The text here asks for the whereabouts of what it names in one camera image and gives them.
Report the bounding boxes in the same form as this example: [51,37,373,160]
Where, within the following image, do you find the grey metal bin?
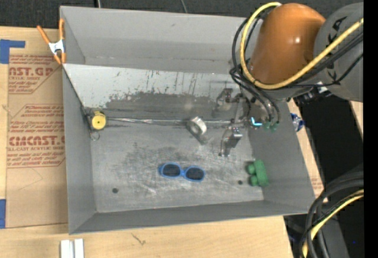
[58,5,317,236]

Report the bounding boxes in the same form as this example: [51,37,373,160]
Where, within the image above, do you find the green toy block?
[246,159,270,188]

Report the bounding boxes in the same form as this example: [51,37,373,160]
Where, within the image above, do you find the blue sunglasses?
[158,162,206,182]

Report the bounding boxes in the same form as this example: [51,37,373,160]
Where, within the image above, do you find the yellow round tape measure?
[86,109,107,141]

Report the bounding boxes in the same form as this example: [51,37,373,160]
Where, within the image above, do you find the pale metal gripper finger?
[219,126,244,158]
[216,88,237,112]

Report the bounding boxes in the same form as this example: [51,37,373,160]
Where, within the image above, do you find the brown cardboard board, red print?
[0,25,329,230]

